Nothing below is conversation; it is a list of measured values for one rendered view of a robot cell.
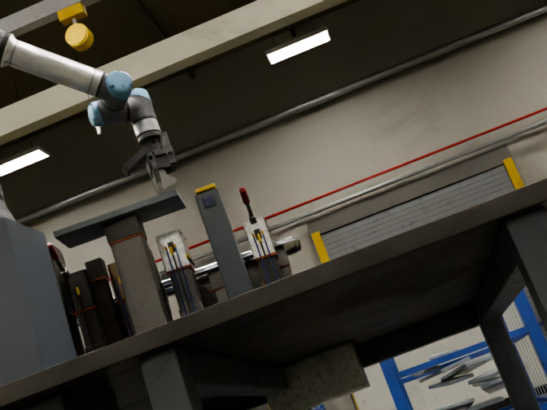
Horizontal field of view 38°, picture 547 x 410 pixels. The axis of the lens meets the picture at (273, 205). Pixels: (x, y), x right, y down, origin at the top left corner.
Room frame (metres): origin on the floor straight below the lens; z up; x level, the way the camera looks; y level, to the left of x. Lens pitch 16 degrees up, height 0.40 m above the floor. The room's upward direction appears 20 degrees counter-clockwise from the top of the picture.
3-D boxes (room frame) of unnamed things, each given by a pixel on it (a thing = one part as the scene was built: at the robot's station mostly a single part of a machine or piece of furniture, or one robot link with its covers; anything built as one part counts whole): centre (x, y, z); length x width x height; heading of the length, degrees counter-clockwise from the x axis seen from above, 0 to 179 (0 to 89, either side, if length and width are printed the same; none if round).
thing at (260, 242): (2.35, 0.07, 0.88); 0.12 x 0.07 x 0.36; 2
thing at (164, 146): (2.20, 0.27, 1.32); 0.09 x 0.08 x 0.12; 106
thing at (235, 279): (2.19, 0.17, 0.92); 0.08 x 0.08 x 0.44; 2
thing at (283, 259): (2.53, 0.04, 0.84); 0.12 x 0.05 x 0.29; 2
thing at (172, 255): (2.34, 0.33, 0.90); 0.13 x 0.08 x 0.41; 2
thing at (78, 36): (4.25, 0.77, 2.85); 0.16 x 0.10 x 0.85; 84
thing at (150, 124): (2.20, 0.28, 1.40); 0.08 x 0.08 x 0.05
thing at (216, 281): (2.52, 0.25, 0.84); 0.12 x 0.05 x 0.29; 2
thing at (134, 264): (2.18, 0.43, 0.92); 0.10 x 0.08 x 0.45; 92
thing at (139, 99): (2.19, 0.29, 1.48); 0.09 x 0.08 x 0.11; 118
